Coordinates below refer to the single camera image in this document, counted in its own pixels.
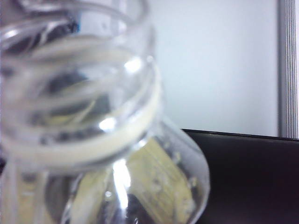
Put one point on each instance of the black AOC monitor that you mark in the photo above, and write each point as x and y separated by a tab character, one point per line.
257	182

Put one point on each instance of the clear bottle with yellow label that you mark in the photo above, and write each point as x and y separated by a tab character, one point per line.
93	116

